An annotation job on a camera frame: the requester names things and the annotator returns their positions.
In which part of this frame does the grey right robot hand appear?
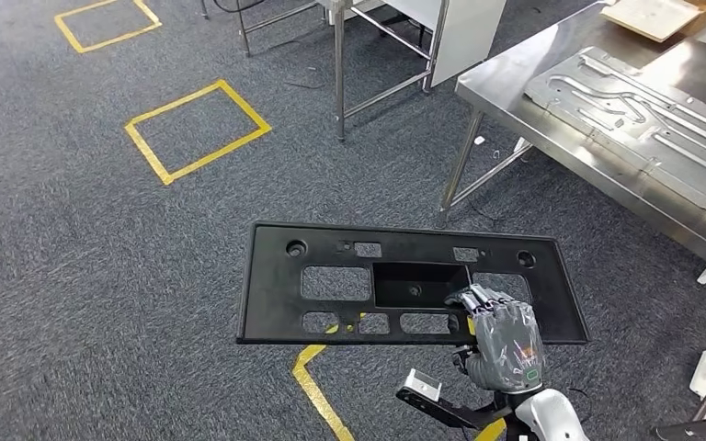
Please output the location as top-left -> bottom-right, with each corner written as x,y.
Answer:
444,284 -> 548,396

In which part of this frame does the black plastic plate frame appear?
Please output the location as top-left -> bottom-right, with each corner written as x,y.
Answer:
235,220 -> 590,347

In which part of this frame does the stainless steel workbench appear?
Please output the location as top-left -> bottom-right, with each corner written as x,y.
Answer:
437,0 -> 706,284

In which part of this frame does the stamped aluminium panel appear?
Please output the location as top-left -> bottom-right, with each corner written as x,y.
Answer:
523,45 -> 706,235

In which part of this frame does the steel side table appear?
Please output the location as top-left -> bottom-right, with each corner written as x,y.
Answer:
233,0 -> 451,142

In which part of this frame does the black camera bracket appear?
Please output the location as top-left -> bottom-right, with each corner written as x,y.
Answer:
395,386 -> 509,431

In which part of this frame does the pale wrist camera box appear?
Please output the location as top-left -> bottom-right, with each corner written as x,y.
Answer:
403,367 -> 443,403

